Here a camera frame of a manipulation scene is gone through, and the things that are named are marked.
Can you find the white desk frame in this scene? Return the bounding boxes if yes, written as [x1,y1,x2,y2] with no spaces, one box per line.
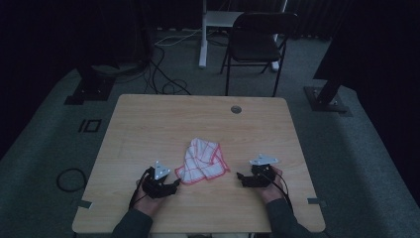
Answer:
[198,0,289,72]

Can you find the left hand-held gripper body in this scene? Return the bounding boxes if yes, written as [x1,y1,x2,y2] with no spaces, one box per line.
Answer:
[141,160,176,199]

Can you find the black stand with base plate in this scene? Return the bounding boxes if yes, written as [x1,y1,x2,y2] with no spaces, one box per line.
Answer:
[63,63,117,106]

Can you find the hand-held gripper cable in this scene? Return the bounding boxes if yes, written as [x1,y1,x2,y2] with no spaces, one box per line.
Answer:
[260,171,295,213]
[128,168,154,211]

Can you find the person's right hand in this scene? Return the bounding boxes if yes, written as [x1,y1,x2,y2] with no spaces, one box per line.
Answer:
[258,166,285,204]

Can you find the black folding chair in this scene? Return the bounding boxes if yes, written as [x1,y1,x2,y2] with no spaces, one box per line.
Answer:
[219,11,300,98]

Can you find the person's left hand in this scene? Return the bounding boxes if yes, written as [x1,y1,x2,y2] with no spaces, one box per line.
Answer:
[133,178,166,218]

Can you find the black slanted stand with base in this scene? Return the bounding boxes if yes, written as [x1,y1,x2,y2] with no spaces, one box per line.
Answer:
[303,73,354,117]

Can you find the white cloth with red checks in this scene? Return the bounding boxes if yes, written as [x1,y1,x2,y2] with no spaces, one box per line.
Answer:
[173,137,232,185]

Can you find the white floor cable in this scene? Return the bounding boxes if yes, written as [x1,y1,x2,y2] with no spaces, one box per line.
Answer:
[154,28,203,48]

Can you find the left hand-held gripper cable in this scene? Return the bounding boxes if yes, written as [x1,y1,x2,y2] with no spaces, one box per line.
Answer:
[128,168,154,211]

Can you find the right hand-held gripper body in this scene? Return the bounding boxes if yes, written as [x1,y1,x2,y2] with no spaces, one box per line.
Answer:
[243,154,280,188]

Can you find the right hand-held gripper cable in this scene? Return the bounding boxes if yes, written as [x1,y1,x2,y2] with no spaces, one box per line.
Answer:
[260,171,295,213]

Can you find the black floor cables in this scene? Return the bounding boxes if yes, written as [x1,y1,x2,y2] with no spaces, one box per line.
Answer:
[112,42,193,96]

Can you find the round grey stand base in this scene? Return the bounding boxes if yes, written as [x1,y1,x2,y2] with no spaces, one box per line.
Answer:
[90,62,147,76]

